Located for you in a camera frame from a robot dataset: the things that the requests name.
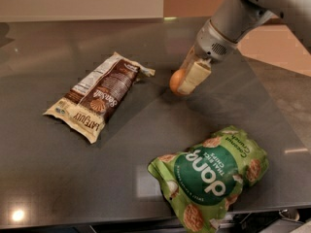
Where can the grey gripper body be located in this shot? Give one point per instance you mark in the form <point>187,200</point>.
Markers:
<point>210,47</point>

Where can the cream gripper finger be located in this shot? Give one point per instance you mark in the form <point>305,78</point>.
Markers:
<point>188,66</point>
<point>196,72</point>

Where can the orange fruit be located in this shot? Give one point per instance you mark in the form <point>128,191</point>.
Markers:
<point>178,83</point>

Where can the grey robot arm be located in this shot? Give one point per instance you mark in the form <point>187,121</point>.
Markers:
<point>222,32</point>

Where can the brown chip bag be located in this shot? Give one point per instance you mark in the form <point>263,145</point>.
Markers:
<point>89,104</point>

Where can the green rice chips bag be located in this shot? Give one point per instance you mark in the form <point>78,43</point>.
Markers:
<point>203,181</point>

